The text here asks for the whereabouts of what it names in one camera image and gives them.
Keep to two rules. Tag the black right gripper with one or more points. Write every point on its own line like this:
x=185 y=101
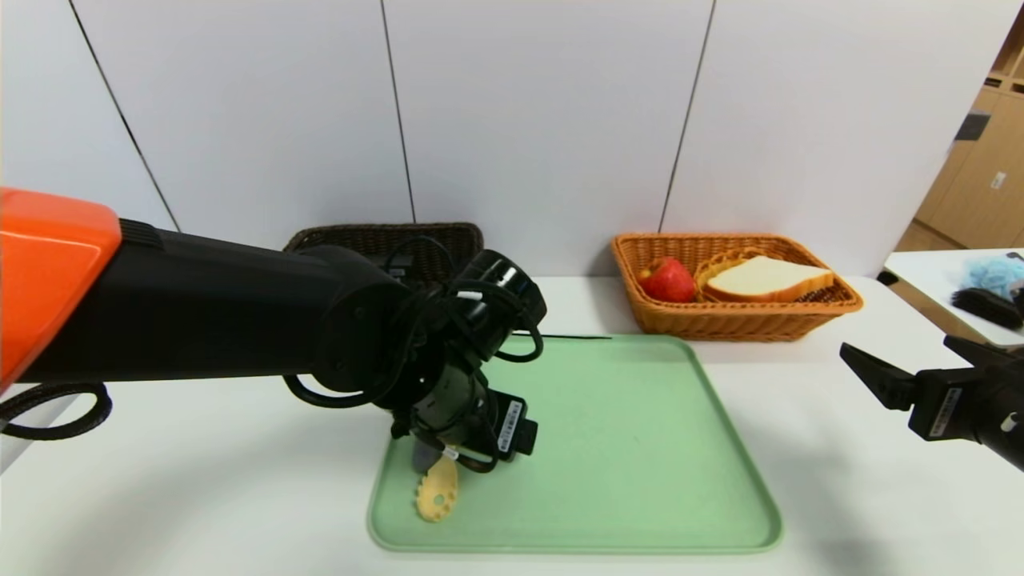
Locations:
x=946 y=410

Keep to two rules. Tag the orange wicker basket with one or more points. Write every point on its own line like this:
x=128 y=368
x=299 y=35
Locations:
x=744 y=324

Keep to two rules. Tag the red apple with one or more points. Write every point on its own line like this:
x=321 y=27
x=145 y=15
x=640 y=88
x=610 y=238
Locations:
x=670 y=282

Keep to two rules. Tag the wooden cabinet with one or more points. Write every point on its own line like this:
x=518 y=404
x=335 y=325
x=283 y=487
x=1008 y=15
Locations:
x=976 y=200

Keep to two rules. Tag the black table corner cap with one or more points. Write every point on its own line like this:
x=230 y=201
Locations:
x=885 y=279

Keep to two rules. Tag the black brush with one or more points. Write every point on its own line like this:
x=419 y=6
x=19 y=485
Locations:
x=988 y=308

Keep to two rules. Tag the blue fluffy cloth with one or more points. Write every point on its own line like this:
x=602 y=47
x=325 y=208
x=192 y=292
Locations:
x=992 y=274

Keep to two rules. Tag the grey plate on cabinet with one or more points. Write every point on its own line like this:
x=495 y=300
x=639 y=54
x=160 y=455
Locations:
x=969 y=128

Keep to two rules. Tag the white side table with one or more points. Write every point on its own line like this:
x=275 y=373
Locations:
x=928 y=276

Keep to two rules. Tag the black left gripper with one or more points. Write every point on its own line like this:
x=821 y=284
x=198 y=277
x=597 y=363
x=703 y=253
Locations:
x=506 y=430

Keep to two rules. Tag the dark brown wicker basket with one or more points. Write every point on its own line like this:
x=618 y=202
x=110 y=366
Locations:
x=432 y=244

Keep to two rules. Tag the light green plastic tray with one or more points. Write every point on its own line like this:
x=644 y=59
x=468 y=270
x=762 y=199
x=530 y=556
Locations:
x=640 y=464

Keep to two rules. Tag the small yellow wicker bread basket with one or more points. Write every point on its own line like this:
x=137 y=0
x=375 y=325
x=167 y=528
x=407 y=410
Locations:
x=704 y=276

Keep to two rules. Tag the white bread slice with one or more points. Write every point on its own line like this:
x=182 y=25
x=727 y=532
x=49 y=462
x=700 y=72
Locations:
x=764 y=278

